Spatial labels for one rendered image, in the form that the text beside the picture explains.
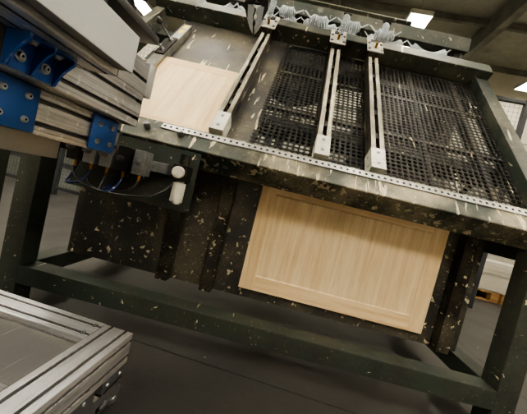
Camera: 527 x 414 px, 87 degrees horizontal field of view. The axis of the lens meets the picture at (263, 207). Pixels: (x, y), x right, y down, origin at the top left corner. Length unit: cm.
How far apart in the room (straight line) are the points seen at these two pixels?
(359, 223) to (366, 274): 25
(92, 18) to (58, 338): 78
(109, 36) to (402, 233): 131
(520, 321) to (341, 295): 67
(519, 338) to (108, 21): 162
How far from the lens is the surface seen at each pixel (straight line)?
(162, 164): 113
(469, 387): 155
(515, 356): 159
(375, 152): 128
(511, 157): 180
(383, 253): 145
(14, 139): 81
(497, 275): 517
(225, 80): 162
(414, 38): 268
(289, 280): 140
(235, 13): 219
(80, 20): 55
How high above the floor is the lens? 72
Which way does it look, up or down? 3 degrees down
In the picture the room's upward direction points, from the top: 14 degrees clockwise
